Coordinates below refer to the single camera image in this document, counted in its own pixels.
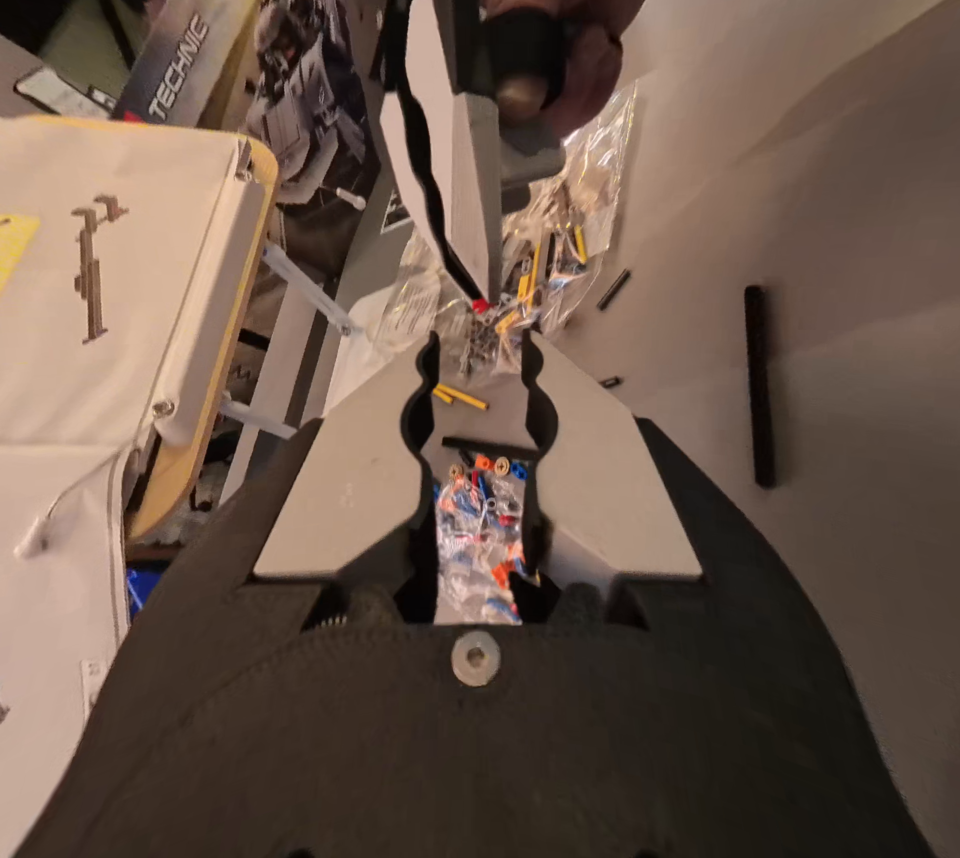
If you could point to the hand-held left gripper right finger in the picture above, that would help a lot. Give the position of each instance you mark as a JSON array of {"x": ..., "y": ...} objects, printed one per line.
[{"x": 607, "y": 498}]

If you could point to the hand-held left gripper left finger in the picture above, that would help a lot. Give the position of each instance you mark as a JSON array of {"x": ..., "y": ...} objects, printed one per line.
[{"x": 352, "y": 498}]

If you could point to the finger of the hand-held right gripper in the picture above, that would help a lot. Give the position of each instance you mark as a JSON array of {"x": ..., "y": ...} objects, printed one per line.
[
  {"x": 396, "y": 131},
  {"x": 472, "y": 198}
]

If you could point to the small red lego piece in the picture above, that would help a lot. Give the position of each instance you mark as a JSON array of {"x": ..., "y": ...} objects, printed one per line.
[{"x": 481, "y": 307}]

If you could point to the bag of colourful lego pieces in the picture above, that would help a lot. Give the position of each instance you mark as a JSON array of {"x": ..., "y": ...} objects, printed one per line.
[{"x": 480, "y": 536}]

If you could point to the lego set box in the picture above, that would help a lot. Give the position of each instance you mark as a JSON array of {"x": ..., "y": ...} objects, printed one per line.
[{"x": 300, "y": 86}]

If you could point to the clear bag of lego parts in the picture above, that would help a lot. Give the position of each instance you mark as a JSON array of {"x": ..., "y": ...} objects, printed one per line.
[{"x": 592, "y": 198}]

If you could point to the yellow lego axle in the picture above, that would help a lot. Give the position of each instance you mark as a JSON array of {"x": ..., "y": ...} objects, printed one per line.
[{"x": 461, "y": 397}]

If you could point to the dark grey lego axle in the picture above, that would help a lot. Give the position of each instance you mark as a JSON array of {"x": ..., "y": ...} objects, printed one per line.
[{"x": 615, "y": 288}]

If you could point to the wooden stand board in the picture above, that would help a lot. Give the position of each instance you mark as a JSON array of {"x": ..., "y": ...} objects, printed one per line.
[{"x": 176, "y": 483}]

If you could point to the smartphone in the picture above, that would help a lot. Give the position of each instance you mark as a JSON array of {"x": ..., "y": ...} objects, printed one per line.
[{"x": 60, "y": 92}]

